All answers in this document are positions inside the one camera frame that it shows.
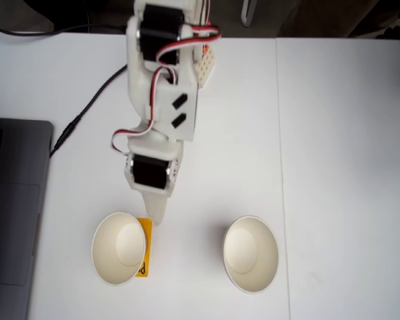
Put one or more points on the white metal leg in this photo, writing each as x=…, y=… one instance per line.
x=247, y=13

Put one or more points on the yellow handwritten sticky note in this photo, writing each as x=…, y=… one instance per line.
x=147, y=233

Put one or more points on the brown paper cup yellow label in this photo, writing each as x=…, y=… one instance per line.
x=110, y=253

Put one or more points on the grey laptop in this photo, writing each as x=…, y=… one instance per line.
x=16, y=200

